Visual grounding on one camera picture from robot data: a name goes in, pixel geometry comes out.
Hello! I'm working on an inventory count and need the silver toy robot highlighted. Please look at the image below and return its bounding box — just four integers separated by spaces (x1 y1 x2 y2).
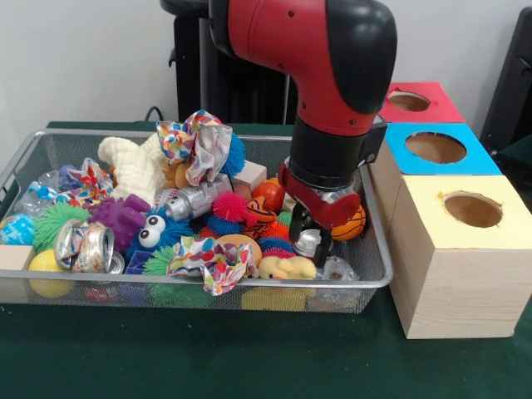
164 172 233 220

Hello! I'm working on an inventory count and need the cream waffle cloth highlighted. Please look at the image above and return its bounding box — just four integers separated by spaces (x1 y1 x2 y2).
97 132 168 201

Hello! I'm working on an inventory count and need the yellow ball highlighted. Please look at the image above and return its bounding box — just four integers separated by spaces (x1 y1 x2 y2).
27 248 78 299

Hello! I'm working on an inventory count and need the wire mesh bin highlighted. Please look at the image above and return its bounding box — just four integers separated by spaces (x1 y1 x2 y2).
0 128 395 313

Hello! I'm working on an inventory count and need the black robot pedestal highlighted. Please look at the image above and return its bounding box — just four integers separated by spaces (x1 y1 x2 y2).
160 0 300 126

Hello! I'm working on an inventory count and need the dark green side tablecloth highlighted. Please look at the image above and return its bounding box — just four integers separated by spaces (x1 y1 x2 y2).
494 135 532 200

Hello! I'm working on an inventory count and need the purple knobby rubber ball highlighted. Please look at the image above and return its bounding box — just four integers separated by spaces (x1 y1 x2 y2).
87 193 151 254

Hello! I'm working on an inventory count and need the wooden box with three holes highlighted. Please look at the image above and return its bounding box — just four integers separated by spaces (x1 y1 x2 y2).
367 81 532 340

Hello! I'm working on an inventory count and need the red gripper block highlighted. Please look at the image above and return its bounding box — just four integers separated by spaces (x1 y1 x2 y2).
277 161 362 269

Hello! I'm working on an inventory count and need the orange toy basketball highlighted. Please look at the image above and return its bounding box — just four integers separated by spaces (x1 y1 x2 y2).
331 203 367 241

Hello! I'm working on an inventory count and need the blue spiky rubber ball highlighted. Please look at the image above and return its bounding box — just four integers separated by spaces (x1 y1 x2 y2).
219 131 247 175

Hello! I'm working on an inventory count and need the crushed silver drink can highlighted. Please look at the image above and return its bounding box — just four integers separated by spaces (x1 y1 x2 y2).
53 219 126 274

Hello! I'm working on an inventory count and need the blue globe ball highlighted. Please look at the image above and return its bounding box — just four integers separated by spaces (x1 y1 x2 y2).
0 214 37 246

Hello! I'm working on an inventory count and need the black upright panel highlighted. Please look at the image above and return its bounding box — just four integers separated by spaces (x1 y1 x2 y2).
478 6 532 155

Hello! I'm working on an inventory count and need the green spiky rubber ball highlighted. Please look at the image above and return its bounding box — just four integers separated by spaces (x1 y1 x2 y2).
32 202 91 254

